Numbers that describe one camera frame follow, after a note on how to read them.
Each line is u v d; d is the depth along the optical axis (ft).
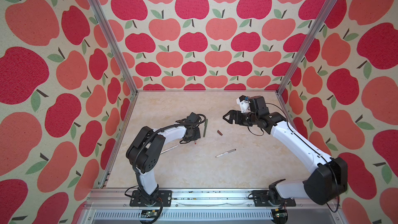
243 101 2.41
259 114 2.02
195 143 3.06
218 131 3.23
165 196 2.46
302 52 3.17
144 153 1.59
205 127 3.31
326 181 1.33
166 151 2.95
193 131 2.68
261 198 2.41
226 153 2.92
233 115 2.37
